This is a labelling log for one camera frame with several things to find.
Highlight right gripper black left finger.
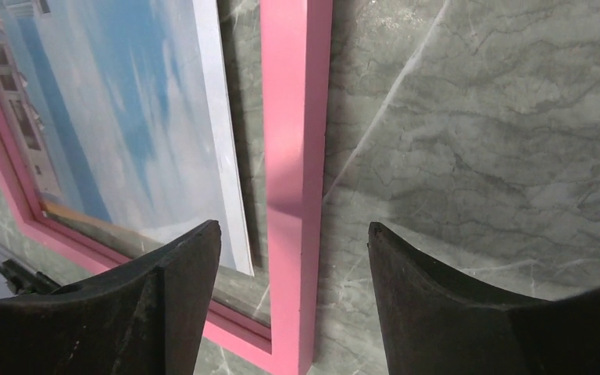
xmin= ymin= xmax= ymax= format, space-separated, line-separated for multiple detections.
xmin=0 ymin=220 xmax=221 ymax=374

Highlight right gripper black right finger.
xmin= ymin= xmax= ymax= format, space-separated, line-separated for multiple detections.
xmin=368 ymin=222 xmax=600 ymax=374

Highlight building and sky photo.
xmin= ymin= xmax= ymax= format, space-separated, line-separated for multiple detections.
xmin=0 ymin=1 xmax=254 ymax=276

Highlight pink picture frame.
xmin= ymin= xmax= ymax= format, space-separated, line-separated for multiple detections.
xmin=0 ymin=1 xmax=333 ymax=374

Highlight brown frame backing board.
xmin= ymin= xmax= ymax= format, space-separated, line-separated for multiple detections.
xmin=41 ymin=199 xmax=149 ymax=243

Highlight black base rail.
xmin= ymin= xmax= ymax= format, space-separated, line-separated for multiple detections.
xmin=0 ymin=222 xmax=63 ymax=302

